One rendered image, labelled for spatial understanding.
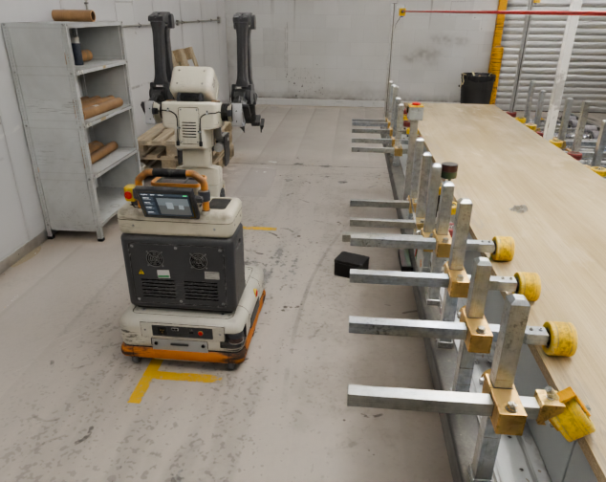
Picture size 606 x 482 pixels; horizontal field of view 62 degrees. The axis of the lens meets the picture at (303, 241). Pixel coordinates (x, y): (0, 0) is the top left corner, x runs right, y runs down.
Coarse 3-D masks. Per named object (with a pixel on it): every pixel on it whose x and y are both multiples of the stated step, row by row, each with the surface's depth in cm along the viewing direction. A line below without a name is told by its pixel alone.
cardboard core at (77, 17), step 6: (54, 12) 374; (60, 12) 374; (66, 12) 373; (72, 12) 373; (78, 12) 373; (84, 12) 372; (90, 12) 372; (54, 18) 376; (60, 18) 376; (66, 18) 375; (72, 18) 375; (78, 18) 374; (84, 18) 374; (90, 18) 374
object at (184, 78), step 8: (176, 72) 245; (184, 72) 244; (192, 72) 244; (200, 72) 244; (208, 72) 244; (176, 80) 243; (184, 80) 243; (192, 80) 243; (200, 80) 242; (208, 80) 243; (216, 80) 251; (176, 88) 243; (184, 88) 242; (192, 88) 242; (200, 88) 241; (208, 88) 242; (216, 88) 251; (176, 96) 247; (208, 96) 245; (216, 96) 253
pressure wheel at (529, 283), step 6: (516, 276) 142; (522, 276) 139; (528, 276) 139; (534, 276) 139; (522, 282) 138; (528, 282) 138; (534, 282) 138; (540, 282) 138; (522, 288) 138; (528, 288) 138; (534, 288) 138; (540, 288) 138; (516, 294) 142; (522, 294) 139; (528, 294) 139; (534, 294) 138; (540, 294) 138; (528, 300) 141; (534, 300) 141
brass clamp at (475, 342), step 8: (464, 312) 124; (464, 320) 123; (472, 320) 121; (480, 320) 121; (472, 328) 118; (488, 328) 118; (472, 336) 116; (480, 336) 115; (488, 336) 115; (472, 344) 116; (480, 344) 116; (488, 344) 116; (472, 352) 117; (480, 352) 117; (488, 352) 117
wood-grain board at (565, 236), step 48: (432, 144) 309; (480, 144) 310; (528, 144) 311; (480, 192) 228; (528, 192) 228; (576, 192) 229; (528, 240) 180; (576, 240) 181; (576, 288) 149; (576, 384) 111
